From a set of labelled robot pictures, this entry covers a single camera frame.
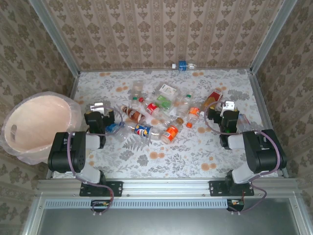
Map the right aluminium frame post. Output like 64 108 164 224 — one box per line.
249 0 298 74

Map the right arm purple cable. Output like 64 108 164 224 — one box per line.
204 101 282 216

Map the pink plastic-lined bin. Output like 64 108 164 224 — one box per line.
1 91 83 165

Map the clear bottle red cola label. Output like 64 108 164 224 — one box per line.
138 97 173 128

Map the clear bottle green collar white cap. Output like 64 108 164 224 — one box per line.
130 80 145 110

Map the aluminium frame post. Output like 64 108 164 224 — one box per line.
249 0 298 74
28 0 81 77

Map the left aluminium side rail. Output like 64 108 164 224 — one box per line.
70 71 81 98

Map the large clear jug white label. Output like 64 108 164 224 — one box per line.
152 82 183 101

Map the aluminium side rail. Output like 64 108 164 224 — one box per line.
70 71 81 98
246 69 291 178

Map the right aluminium side rail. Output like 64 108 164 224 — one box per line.
246 69 291 178

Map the crushed clear bottle blue label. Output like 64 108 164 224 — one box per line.
105 123 133 143

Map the brown tea bottle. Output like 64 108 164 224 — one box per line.
121 104 147 124

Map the grey metal front panel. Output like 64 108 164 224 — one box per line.
22 197 313 235

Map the grey slotted cable duct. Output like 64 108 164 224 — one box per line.
45 199 229 209

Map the orange label bottle brown cap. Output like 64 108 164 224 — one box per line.
160 117 184 144

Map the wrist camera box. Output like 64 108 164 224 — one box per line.
89 102 106 112
221 100 236 111

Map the left aluminium frame post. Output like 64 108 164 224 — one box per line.
28 0 81 77

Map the clear bottle blue pepsi label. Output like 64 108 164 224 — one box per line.
119 121 164 142

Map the aluminium front rail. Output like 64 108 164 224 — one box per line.
36 178 300 198

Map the red orange juice bottle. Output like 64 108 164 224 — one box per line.
200 88 224 116

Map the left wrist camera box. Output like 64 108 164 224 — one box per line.
89 102 106 112

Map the small blue label bottle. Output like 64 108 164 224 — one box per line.
172 60 197 72

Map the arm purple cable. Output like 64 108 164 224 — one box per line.
67 104 124 216
204 101 282 216

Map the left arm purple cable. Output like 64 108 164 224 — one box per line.
67 104 124 216

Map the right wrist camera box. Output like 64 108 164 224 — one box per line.
221 100 236 111

